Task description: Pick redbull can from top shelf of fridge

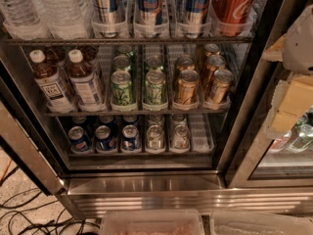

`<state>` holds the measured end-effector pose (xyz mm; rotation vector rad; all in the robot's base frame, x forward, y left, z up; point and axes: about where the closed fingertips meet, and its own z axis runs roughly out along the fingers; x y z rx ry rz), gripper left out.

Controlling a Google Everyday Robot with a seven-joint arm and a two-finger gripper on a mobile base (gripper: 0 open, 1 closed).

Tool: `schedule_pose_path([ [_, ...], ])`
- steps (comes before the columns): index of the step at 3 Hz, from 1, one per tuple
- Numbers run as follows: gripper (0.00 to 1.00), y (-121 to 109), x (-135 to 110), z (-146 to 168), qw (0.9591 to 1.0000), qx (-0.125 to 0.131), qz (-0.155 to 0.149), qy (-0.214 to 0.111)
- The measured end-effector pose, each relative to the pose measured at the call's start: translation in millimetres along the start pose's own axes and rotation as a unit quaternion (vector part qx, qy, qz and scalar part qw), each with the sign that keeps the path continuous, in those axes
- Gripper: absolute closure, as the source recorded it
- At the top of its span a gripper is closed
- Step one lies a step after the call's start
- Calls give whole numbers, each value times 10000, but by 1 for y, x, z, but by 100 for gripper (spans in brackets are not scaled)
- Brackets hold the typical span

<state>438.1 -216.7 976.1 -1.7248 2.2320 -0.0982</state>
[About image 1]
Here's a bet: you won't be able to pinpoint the red coca-cola can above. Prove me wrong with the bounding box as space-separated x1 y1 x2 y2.
212 0 253 36

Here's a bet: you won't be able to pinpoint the clear plastic bin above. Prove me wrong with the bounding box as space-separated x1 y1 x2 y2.
210 211 313 235
99 210 204 235

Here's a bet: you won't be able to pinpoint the tea bottle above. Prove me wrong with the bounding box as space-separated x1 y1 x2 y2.
29 50 74 113
68 49 104 112

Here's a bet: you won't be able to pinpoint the black floor cables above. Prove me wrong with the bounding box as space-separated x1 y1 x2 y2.
0 164 101 235

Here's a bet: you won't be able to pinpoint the left clear plastic bin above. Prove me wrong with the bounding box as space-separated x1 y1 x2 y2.
99 210 204 235

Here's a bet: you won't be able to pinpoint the front left gold can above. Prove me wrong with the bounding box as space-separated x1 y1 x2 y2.
175 70 200 106

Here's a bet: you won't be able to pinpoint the right tea bottle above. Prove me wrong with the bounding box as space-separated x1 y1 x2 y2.
68 49 104 112

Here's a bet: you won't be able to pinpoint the silver can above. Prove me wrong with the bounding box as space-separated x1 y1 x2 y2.
146 125 164 153
170 125 190 153

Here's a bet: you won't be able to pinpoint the left tea bottle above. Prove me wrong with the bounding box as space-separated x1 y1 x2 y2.
29 50 74 113

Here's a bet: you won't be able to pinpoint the front right green can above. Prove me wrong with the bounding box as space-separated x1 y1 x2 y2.
143 70 168 111

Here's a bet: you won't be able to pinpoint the green can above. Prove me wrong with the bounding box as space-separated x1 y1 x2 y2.
111 70 137 112
143 70 168 111

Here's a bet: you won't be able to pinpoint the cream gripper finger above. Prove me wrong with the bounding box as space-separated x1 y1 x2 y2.
264 74 313 138
262 35 285 62

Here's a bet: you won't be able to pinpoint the right pepsi can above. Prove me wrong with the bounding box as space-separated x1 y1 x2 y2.
122 124 141 151

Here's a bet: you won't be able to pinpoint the right water bottle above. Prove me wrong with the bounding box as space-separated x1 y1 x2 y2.
41 0 88 40

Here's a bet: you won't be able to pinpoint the water bottle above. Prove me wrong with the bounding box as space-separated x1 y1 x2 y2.
0 0 50 40
41 0 88 40

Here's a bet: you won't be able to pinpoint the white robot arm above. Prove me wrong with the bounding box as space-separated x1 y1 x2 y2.
262 5 313 139

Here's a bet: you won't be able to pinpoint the right clear plastic bin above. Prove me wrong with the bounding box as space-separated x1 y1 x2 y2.
210 211 313 235

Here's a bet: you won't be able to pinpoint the left silver can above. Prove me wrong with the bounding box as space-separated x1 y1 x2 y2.
146 125 164 153

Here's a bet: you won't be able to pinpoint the gold can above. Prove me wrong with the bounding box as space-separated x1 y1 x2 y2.
175 70 200 106
204 70 234 110

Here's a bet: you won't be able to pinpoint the left pepsi can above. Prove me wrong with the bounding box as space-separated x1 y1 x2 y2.
68 126 92 154

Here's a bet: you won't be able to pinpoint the steel fridge door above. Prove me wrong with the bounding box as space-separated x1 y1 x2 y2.
0 65 67 195

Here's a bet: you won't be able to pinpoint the middle pepsi can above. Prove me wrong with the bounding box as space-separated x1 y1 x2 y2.
95 125 116 153

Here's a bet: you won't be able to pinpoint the pepsi can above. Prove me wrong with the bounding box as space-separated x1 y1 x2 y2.
95 125 116 153
68 126 92 154
122 124 141 151

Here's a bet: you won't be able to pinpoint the redbull can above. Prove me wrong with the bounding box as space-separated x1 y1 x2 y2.
133 0 168 38
92 0 126 38
175 0 210 39

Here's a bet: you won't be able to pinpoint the left water bottle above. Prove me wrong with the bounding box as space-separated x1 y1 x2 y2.
0 0 50 40

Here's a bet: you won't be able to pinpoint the steel fridge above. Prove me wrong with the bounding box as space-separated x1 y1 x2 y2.
1 0 313 218

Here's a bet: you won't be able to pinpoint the front right gold can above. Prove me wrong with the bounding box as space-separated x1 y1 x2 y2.
204 70 234 110

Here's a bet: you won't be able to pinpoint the front left green can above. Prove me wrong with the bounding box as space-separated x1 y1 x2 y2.
111 70 137 112

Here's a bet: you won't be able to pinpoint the right silver can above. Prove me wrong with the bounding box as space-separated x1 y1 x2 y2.
170 125 190 153

